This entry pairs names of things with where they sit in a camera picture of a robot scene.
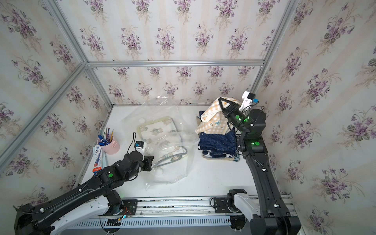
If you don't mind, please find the aluminium mounting rail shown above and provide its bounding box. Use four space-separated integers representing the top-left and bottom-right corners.
51 194 297 219

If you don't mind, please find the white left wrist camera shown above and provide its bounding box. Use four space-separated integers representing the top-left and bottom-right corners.
134 141 147 155

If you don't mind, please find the pink pen cup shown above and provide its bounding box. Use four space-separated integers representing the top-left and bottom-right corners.
97 139 120 155

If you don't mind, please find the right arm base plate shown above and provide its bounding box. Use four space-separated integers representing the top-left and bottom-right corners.
210 197 235 213

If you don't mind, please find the orange gingham sunflower blanket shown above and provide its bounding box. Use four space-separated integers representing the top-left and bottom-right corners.
195 98 233 135

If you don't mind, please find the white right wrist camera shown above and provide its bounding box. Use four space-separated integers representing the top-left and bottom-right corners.
239 91 259 112

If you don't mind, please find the navy star pattern blanket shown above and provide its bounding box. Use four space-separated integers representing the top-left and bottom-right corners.
198 112 236 161

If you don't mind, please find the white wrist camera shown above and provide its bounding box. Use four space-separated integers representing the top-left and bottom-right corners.
239 91 259 112
134 141 147 155

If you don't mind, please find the blue bear pattern blanket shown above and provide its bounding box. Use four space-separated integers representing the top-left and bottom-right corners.
203 154 240 162

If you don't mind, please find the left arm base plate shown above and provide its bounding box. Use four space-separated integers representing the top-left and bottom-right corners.
103 199 138 216

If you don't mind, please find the white toothpaste box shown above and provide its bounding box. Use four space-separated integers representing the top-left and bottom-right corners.
92 146 105 174

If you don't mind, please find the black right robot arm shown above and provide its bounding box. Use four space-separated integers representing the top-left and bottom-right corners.
218 98 302 235

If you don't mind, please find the white green trimmed blanket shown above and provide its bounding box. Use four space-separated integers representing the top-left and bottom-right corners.
137 117 188 167

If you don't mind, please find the clear plastic vacuum bag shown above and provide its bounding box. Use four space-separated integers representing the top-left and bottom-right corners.
122 95 199 189

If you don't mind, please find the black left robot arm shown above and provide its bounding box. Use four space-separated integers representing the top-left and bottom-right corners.
14 151 154 235

